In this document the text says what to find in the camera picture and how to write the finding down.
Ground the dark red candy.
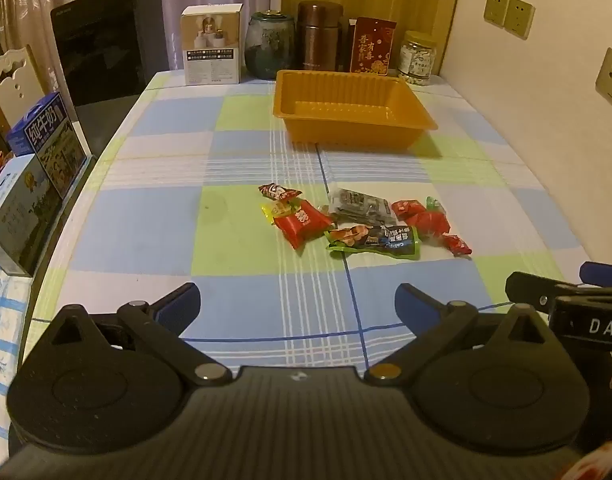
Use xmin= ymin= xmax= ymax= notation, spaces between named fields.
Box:
xmin=258 ymin=183 xmax=300 ymax=201

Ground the red gift box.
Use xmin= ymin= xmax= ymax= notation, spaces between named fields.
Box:
xmin=348 ymin=16 xmax=398 ymax=77

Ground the light blue carton box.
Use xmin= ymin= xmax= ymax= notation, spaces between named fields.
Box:
xmin=0 ymin=152 xmax=63 ymax=277

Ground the clear grey snack packet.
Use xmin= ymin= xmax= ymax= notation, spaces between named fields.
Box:
xmin=328 ymin=186 xmax=398 ymax=226

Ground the white product box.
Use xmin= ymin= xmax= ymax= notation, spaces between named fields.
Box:
xmin=180 ymin=3 xmax=245 ymax=86

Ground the brown metal thermos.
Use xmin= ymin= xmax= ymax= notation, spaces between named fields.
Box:
xmin=296 ymin=1 xmax=345 ymax=72

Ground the checkered tablecloth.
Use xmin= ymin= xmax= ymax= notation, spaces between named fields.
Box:
xmin=23 ymin=70 xmax=612 ymax=386

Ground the yellow orange candy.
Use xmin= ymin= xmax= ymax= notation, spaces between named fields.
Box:
xmin=260 ymin=199 xmax=299 ymax=223

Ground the large red snack packet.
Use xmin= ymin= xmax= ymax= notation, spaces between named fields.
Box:
xmin=273 ymin=200 xmax=335 ymax=251

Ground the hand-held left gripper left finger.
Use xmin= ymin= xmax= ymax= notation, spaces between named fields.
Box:
xmin=48 ymin=282 xmax=234 ymax=388

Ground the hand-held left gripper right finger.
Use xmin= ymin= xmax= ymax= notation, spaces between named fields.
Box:
xmin=363 ymin=282 xmax=557 ymax=388

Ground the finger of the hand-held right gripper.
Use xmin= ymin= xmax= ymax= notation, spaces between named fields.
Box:
xmin=505 ymin=271 xmax=587 ymax=311
xmin=579 ymin=261 xmax=612 ymax=287

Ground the orange plastic tray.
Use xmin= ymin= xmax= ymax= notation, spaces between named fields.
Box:
xmin=272 ymin=70 xmax=439 ymax=152

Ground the blue milk carton box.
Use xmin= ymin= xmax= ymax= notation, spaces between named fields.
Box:
xmin=7 ymin=92 xmax=90 ymax=199

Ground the small red candy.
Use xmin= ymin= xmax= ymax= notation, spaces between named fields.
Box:
xmin=442 ymin=234 xmax=473 ymax=259

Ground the white blue printed cloth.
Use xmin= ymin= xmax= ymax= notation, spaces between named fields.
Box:
xmin=0 ymin=255 xmax=38 ymax=397

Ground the green blue snack packet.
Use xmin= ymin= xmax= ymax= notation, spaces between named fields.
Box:
xmin=325 ymin=224 xmax=421 ymax=261

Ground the red yellow-print snack packet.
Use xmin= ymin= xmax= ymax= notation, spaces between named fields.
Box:
xmin=410 ymin=210 xmax=452 ymax=241

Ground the clear plastic nut jar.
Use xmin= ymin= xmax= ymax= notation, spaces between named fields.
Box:
xmin=398 ymin=30 xmax=438 ymax=86

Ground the black chair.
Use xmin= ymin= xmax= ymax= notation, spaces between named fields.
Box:
xmin=50 ymin=0 xmax=163 ymax=159

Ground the green glass jar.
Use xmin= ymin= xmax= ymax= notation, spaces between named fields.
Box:
xmin=244 ymin=10 xmax=298 ymax=81

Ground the beige wall socket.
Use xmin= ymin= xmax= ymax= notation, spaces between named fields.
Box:
xmin=483 ymin=0 xmax=510 ymax=26
xmin=503 ymin=0 xmax=536 ymax=40

